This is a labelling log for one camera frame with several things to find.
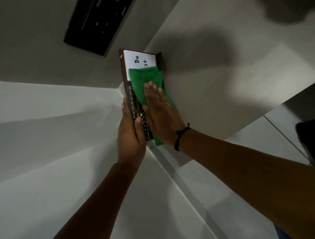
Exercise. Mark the person's right hand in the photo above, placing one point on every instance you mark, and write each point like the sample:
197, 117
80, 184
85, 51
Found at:
162, 118

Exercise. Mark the person's left hand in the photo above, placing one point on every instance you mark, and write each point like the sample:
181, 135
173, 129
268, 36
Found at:
129, 142

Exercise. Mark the person's right middle finger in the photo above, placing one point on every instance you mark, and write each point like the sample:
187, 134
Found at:
155, 94

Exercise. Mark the person's right thumb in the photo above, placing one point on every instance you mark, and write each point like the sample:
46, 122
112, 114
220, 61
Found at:
145, 112

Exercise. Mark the person's left thumb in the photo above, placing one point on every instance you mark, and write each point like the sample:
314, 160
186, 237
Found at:
137, 125

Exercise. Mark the green cleaning cloth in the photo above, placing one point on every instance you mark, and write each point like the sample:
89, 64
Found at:
140, 81

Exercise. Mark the brown wooden calendar whiteboard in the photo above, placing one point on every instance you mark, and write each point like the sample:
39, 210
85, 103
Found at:
131, 96

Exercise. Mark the person's right forearm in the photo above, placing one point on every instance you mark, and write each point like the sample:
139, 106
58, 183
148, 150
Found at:
246, 177

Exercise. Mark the person's left forearm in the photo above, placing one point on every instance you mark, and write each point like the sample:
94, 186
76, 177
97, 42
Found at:
98, 202

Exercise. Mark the black wrist band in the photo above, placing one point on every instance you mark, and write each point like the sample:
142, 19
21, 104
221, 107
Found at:
177, 140

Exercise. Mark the dark object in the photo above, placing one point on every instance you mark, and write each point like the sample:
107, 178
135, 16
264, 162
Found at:
306, 140

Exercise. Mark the person's blue trousers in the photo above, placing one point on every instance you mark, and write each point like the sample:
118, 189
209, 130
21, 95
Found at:
281, 232

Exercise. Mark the black wall-mounted device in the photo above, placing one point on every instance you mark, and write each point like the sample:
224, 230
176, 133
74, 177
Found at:
96, 24

